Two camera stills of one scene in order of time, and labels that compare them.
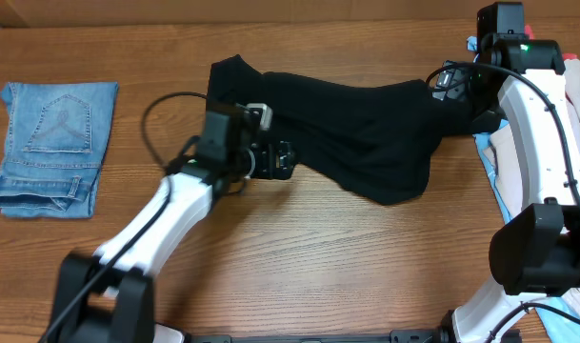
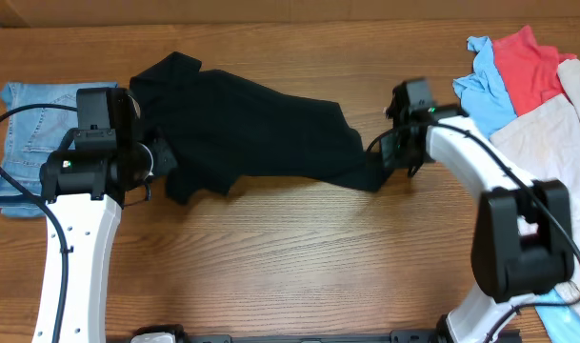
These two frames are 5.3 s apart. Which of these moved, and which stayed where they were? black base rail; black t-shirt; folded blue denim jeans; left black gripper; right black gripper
Moved: black t-shirt; right black gripper; left black gripper
Stayed: black base rail; folded blue denim jeans
